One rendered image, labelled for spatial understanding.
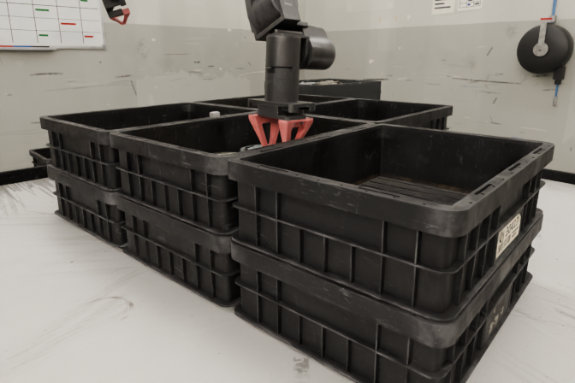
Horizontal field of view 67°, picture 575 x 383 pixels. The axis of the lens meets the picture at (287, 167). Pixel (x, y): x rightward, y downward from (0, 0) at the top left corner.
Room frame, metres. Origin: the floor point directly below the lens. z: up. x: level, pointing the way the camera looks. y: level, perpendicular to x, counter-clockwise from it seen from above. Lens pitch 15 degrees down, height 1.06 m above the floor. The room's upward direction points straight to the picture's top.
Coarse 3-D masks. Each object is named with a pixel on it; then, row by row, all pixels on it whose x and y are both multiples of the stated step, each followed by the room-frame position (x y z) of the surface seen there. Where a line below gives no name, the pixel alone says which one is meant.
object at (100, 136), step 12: (132, 108) 1.08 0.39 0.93; (144, 108) 1.10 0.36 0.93; (216, 108) 1.12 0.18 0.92; (228, 108) 1.09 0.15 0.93; (240, 108) 1.08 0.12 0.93; (48, 120) 0.88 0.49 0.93; (60, 120) 0.87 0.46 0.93; (192, 120) 0.87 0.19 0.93; (60, 132) 0.85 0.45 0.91; (72, 132) 0.81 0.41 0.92; (84, 132) 0.78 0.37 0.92; (96, 132) 0.75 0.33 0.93; (108, 132) 0.74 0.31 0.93; (108, 144) 0.73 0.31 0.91
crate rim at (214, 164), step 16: (256, 112) 0.99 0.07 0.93; (144, 128) 0.77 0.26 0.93; (160, 128) 0.79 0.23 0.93; (352, 128) 0.76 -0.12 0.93; (112, 144) 0.71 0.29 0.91; (128, 144) 0.68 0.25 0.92; (144, 144) 0.65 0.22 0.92; (160, 144) 0.62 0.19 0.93; (272, 144) 0.62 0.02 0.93; (160, 160) 0.62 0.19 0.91; (176, 160) 0.59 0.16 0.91; (192, 160) 0.57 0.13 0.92; (208, 160) 0.55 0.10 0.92; (224, 160) 0.54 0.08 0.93
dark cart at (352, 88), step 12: (264, 84) 2.72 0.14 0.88; (300, 84) 2.49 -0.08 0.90; (336, 84) 2.51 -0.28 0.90; (348, 84) 2.58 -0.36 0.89; (360, 84) 2.66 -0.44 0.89; (372, 84) 2.74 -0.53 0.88; (336, 96) 2.51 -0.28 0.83; (348, 96) 2.58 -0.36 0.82; (360, 96) 2.66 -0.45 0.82; (372, 96) 2.75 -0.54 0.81
